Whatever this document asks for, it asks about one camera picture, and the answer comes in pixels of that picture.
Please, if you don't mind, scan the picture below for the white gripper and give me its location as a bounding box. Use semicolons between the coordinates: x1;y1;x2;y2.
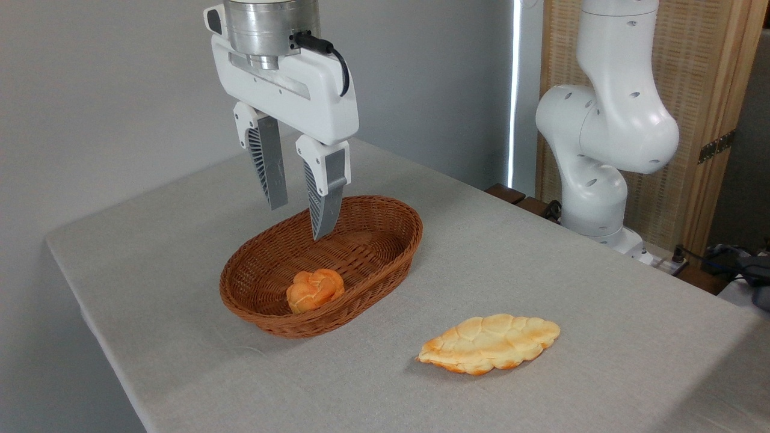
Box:
203;5;360;241

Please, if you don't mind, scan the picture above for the round knotted bread roll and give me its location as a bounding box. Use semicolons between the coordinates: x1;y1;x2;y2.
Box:
286;268;346;315

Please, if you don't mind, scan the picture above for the brown oval wicker basket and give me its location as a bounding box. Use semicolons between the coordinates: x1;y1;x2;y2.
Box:
219;195;424;339

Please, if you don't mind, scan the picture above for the flat leaf-shaped bread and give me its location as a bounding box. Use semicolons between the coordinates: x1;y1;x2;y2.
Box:
416;313;561;376

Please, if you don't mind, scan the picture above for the dark brown wooden block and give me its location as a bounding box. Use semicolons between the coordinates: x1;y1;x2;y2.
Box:
485;183;528;206
516;196;560;223

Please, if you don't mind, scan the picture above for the grey tablecloth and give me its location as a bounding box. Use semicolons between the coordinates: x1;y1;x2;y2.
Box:
45;137;770;433

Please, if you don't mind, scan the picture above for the white power strip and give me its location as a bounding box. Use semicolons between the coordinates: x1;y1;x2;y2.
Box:
639;250;690;277

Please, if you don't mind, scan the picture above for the metal screen hinge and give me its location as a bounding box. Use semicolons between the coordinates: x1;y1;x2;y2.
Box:
698;129;736;164

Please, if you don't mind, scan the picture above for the dark grey bag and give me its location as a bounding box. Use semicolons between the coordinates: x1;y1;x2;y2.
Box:
701;242;770;312

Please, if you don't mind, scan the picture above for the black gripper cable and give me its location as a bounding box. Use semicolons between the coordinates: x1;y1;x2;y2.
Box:
289;31;351;98

